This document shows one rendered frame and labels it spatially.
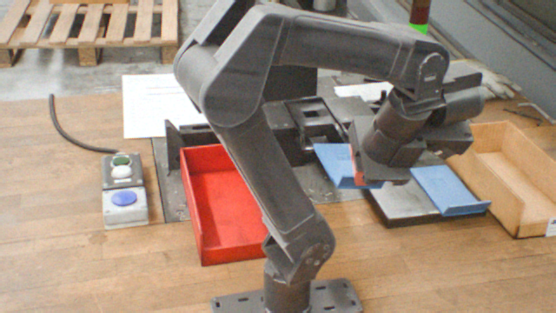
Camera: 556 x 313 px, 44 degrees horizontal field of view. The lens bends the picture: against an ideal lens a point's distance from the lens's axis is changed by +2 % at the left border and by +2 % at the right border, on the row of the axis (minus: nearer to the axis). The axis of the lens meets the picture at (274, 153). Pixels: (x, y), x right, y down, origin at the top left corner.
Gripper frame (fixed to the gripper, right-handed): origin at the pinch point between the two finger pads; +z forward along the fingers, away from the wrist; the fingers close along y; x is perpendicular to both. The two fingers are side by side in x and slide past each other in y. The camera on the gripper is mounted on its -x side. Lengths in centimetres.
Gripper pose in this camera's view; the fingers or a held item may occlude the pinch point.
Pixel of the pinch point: (360, 180)
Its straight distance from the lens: 100.7
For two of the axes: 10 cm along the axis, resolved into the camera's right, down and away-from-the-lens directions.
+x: -9.7, -0.1, -2.4
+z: -2.1, 5.3, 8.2
